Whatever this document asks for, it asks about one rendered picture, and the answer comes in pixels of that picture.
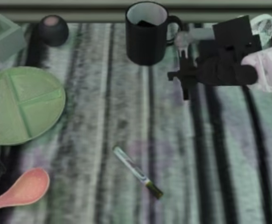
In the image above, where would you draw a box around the black ceramic mug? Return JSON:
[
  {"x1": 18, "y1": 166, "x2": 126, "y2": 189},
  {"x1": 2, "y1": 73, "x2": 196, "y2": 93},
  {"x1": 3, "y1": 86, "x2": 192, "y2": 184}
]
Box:
[{"x1": 125, "y1": 1, "x2": 183, "y2": 67}]

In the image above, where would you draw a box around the striped grey table cloth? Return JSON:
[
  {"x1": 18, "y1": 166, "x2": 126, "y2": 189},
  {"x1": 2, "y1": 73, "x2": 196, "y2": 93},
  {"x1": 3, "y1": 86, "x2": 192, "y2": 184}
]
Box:
[{"x1": 0, "y1": 22, "x2": 272, "y2": 224}]

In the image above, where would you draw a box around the white marker pen black cap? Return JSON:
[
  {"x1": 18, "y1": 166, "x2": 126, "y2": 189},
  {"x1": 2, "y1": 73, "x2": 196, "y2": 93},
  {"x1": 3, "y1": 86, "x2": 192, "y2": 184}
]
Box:
[{"x1": 112, "y1": 146, "x2": 164, "y2": 200}]

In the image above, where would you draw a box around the green divided round plate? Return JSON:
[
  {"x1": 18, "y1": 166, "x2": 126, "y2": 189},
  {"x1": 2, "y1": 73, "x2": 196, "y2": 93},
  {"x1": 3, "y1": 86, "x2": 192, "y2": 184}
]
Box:
[{"x1": 0, "y1": 66, "x2": 66, "y2": 147}]

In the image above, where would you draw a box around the pale green square box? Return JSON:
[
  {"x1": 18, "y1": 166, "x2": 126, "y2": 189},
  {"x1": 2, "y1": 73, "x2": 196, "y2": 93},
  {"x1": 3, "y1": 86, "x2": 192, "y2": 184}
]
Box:
[{"x1": 0, "y1": 13, "x2": 27, "y2": 63}]

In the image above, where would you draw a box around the pink plastic spoon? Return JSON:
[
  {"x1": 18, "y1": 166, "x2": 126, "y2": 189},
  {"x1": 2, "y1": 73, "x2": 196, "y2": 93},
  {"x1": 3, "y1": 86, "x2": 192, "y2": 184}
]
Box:
[{"x1": 0, "y1": 167, "x2": 50, "y2": 212}]

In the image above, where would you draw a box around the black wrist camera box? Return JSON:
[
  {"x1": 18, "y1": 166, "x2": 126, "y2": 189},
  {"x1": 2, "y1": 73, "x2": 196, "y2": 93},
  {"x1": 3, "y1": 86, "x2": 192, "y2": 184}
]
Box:
[{"x1": 212, "y1": 14, "x2": 263, "y2": 59}]

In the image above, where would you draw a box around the white cable loop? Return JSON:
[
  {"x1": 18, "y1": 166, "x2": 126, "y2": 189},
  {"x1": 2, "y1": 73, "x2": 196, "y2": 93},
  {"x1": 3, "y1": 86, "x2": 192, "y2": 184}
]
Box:
[{"x1": 250, "y1": 13, "x2": 272, "y2": 47}]

